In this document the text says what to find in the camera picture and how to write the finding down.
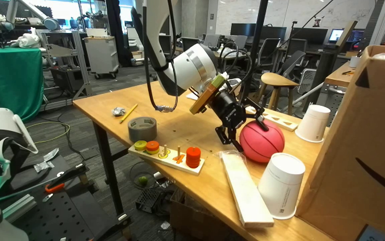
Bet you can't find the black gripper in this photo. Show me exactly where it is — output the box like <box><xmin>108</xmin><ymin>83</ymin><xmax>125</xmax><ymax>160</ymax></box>
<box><xmin>209</xmin><ymin>90</ymin><xmax>268</xmax><ymax>153</ymax></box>

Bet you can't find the pink rubber basketball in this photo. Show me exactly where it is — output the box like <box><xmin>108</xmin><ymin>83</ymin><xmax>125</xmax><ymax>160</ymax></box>
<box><xmin>239</xmin><ymin>122</ymin><xmax>284</xmax><ymax>164</ymax></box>

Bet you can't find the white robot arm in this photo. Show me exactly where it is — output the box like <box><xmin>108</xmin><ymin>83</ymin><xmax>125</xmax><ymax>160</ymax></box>
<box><xmin>131</xmin><ymin>0</ymin><xmax>267</xmax><ymax>153</ymax></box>

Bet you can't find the wooden shape puzzle board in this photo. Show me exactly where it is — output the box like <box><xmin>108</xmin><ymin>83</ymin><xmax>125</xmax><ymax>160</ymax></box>
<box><xmin>246</xmin><ymin>106</ymin><xmax>298</xmax><ymax>132</ymax></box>

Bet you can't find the white paper cup near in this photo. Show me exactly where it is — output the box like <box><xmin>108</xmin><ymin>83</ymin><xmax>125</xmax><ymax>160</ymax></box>
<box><xmin>258</xmin><ymin>153</ymin><xmax>306</xmax><ymax>220</ymax></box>

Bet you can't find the white paper cup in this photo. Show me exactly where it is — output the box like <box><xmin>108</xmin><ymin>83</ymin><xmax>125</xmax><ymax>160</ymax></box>
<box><xmin>295</xmin><ymin>105</ymin><xmax>330</xmax><ymax>144</ymax></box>
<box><xmin>258</xmin><ymin>153</ymin><xmax>306</xmax><ymax>220</ymax></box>

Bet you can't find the round wooden stool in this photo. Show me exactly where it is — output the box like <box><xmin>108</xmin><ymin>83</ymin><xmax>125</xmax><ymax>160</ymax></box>
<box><xmin>260</xmin><ymin>73</ymin><xmax>296</xmax><ymax>110</ymax></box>

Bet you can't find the wooden peg stacking toy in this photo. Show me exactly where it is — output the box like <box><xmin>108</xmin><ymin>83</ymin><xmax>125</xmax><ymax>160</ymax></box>
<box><xmin>128</xmin><ymin>141</ymin><xmax>204</xmax><ymax>176</ymax></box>

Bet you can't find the white paper cup far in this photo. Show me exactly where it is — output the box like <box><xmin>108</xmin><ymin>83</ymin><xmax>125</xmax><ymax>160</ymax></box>
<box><xmin>295</xmin><ymin>105</ymin><xmax>330</xmax><ymax>144</ymax></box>

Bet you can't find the yellow pencil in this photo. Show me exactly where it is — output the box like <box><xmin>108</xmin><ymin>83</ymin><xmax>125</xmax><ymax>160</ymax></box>
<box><xmin>119</xmin><ymin>104</ymin><xmax>139</xmax><ymax>125</ymax></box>

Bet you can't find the brown cardboard box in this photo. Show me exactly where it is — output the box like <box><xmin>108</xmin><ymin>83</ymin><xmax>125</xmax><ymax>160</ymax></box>
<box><xmin>296</xmin><ymin>46</ymin><xmax>385</xmax><ymax>241</ymax></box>

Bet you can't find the crumpled foil piece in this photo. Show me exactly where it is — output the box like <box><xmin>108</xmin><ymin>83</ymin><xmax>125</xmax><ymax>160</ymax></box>
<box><xmin>112</xmin><ymin>108</ymin><xmax>125</xmax><ymax>117</ymax></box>

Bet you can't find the green cloth covered table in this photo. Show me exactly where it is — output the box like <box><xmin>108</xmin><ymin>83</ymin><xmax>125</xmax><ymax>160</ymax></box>
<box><xmin>0</xmin><ymin>47</ymin><xmax>44</xmax><ymax>121</ymax></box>

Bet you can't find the white VR headset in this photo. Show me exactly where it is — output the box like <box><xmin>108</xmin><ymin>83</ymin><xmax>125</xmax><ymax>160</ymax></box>
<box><xmin>0</xmin><ymin>108</ymin><xmax>38</xmax><ymax>188</ymax></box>

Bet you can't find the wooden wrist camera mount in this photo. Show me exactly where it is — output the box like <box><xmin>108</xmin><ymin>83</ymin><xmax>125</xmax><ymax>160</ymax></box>
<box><xmin>189</xmin><ymin>74</ymin><xmax>225</xmax><ymax>114</ymax></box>

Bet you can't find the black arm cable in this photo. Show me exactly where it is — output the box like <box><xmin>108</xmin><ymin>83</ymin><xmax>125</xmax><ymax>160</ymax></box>
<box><xmin>140</xmin><ymin>0</ymin><xmax>180</xmax><ymax>114</ymax></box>

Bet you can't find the grey duct tape roll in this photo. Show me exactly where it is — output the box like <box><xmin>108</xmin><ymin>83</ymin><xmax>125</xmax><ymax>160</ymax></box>
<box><xmin>128</xmin><ymin>117</ymin><xmax>156</xmax><ymax>142</ymax></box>

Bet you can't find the black vertical camera pole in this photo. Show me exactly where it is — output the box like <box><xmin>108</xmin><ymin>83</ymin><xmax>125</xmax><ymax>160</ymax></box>
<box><xmin>243</xmin><ymin>0</ymin><xmax>268</xmax><ymax>91</ymax></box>

